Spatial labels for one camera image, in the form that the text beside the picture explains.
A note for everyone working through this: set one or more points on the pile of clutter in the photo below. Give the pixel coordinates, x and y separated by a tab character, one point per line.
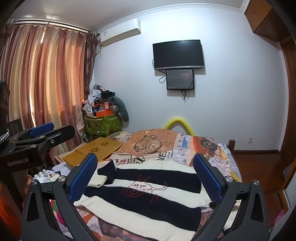
97	97

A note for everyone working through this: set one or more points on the grey plush toy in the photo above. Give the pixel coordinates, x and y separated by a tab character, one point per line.
121	106

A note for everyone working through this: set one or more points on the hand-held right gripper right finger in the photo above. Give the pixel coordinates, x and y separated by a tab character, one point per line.
208	180

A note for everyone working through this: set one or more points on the green storage box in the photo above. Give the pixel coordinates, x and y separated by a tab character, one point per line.
101	125

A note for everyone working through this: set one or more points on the wooden wall cabinet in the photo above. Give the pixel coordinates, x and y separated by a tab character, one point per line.
266	18

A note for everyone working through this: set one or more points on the wooden bed post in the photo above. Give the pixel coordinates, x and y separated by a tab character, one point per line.
231	148

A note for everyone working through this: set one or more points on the wooden lap desk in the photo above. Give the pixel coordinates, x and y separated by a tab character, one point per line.
92	148

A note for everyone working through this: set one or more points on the white wall socket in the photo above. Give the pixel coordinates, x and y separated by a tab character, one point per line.
249	140

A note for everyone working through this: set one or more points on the yellow foam tube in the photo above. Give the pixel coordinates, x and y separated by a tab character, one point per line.
177	119

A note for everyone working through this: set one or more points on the crumpled white paper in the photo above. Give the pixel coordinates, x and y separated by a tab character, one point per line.
46	175

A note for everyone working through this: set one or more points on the small black wall monitor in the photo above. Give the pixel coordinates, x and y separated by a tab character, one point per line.
180	79

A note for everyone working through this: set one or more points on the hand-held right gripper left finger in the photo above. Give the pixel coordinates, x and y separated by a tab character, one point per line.
83	179

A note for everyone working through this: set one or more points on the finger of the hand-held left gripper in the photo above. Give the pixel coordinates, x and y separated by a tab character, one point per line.
41	129
60	134

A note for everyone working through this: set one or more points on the printed blanket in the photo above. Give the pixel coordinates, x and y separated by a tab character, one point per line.
148	141

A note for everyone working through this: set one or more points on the small red box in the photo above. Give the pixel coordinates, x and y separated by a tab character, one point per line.
106	106

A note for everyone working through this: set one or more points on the black wall television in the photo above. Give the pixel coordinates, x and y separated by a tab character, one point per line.
178	54

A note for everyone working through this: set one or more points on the striped orange curtain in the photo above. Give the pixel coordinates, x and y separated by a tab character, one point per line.
46	81

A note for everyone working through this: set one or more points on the white curtain rail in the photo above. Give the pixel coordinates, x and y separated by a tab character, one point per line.
46	24

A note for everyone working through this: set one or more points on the white air conditioner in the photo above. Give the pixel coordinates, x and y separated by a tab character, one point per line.
120	32

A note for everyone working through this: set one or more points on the navy white striped sweater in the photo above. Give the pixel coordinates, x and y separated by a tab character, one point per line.
138	201

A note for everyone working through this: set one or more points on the orange box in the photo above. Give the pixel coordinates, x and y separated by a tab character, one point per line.
104	113

